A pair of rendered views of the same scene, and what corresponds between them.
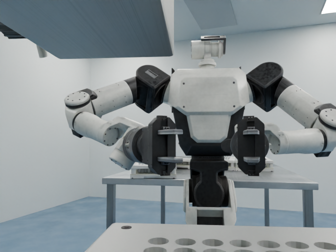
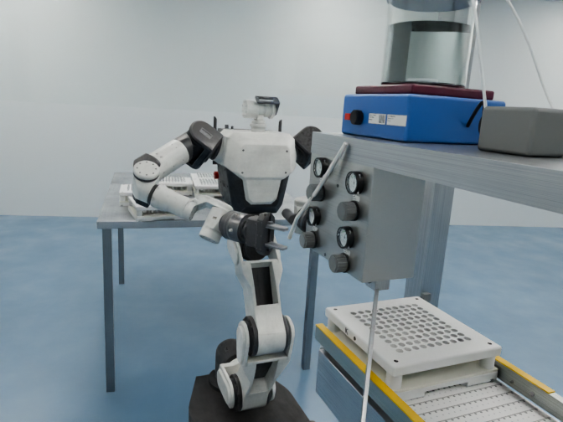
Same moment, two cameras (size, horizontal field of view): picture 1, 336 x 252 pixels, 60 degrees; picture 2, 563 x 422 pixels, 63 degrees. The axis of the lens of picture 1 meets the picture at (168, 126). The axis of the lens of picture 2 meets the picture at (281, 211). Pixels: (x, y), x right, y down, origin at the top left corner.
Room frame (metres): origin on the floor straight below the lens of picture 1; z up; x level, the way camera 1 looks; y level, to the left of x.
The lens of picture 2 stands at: (-0.52, 0.57, 1.40)
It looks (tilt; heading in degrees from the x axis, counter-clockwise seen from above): 13 degrees down; 332
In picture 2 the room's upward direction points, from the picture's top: 3 degrees clockwise
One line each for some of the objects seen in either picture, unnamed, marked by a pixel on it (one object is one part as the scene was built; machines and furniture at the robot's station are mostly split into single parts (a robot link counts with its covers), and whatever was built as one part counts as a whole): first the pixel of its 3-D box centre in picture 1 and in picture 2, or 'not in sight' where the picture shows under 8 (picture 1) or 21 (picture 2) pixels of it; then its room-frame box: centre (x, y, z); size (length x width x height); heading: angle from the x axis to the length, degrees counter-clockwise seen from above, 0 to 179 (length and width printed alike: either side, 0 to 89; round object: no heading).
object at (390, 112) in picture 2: not in sight; (415, 114); (0.12, -0.03, 1.41); 0.21 x 0.20 x 0.09; 85
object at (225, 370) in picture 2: not in sight; (245, 383); (1.04, -0.14, 0.28); 0.21 x 0.20 x 0.13; 175
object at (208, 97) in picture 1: (206, 110); (250, 166); (1.10, -0.15, 1.18); 0.34 x 0.30 x 0.36; 85
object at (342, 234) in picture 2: not in sight; (345, 237); (0.09, 0.12, 1.20); 0.04 x 0.01 x 0.04; 175
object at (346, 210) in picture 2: not in sight; (348, 208); (0.08, 0.13, 1.25); 0.03 x 0.02 x 0.04; 175
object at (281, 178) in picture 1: (209, 169); (200, 193); (2.24, -0.32, 0.85); 1.50 x 1.10 x 0.04; 169
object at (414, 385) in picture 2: not in sight; (404, 352); (0.11, -0.07, 0.94); 0.24 x 0.24 x 0.02; 85
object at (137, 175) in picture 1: (154, 173); (158, 212); (1.67, 0.08, 0.88); 0.24 x 0.24 x 0.02; 89
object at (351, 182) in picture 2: not in sight; (354, 182); (0.08, 0.12, 1.29); 0.04 x 0.01 x 0.04; 175
